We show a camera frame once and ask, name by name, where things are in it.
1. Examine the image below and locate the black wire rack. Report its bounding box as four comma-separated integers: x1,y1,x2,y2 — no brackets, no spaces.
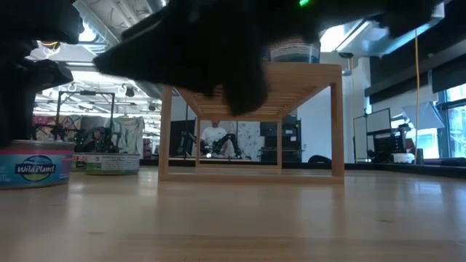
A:
373,127,408,161

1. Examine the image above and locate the silver ventilation duct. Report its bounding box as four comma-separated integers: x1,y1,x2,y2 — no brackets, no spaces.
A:
72,0,168,99

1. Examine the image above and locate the blue Wild Planet salmon can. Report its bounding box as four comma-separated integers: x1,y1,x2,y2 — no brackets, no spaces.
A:
269,38,321,64
0,140,76,191

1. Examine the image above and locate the black aluminium rail frame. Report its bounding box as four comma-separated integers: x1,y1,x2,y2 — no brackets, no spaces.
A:
140,156,466,179

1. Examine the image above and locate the white crumpled sheet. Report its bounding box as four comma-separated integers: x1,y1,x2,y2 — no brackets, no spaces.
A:
111,115,146,154

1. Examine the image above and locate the green Bumble Bee tuna can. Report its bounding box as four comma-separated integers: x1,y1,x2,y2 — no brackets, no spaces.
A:
84,152,141,176
71,152,88,172

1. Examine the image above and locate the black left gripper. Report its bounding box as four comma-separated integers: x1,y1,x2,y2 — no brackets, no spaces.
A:
0,0,84,148

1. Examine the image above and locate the yellow hanging cable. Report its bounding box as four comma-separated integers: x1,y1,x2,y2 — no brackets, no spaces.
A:
414,28,421,163

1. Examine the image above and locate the white patterned board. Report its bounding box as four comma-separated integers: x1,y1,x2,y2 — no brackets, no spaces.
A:
236,120,261,161

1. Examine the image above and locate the wooden slatted shelf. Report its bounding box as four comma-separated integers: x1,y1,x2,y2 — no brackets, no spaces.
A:
157,61,346,185

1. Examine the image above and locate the black ceiling cable reel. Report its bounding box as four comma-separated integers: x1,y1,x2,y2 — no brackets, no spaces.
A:
40,40,62,57

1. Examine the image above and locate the black metal frame rig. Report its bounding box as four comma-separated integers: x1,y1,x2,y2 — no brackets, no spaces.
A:
55,90,117,154

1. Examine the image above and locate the person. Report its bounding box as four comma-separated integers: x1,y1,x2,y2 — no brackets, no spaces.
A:
82,126,119,154
200,120,236,158

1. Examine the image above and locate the black bag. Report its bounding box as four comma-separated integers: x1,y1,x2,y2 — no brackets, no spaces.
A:
307,154,335,164

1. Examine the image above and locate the black standing panel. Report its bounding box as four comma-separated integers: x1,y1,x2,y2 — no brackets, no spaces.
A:
169,119,197,158

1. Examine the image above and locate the colourful patterned cloth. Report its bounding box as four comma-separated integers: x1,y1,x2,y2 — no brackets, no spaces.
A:
32,114,82,142

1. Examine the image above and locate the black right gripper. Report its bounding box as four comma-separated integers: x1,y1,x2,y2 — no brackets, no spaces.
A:
92,0,365,117

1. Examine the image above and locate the white angled panel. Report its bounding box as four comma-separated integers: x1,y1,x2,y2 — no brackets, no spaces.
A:
402,100,446,130

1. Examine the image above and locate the black cabinet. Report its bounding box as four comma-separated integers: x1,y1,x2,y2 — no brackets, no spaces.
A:
260,115,303,163

